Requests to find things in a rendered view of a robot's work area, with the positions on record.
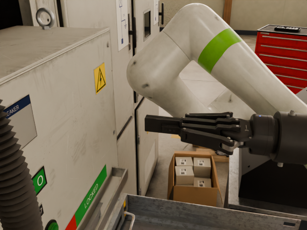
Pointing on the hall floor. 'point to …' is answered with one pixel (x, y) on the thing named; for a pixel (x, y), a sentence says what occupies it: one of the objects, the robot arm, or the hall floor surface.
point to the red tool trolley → (284, 54)
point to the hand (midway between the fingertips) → (162, 124)
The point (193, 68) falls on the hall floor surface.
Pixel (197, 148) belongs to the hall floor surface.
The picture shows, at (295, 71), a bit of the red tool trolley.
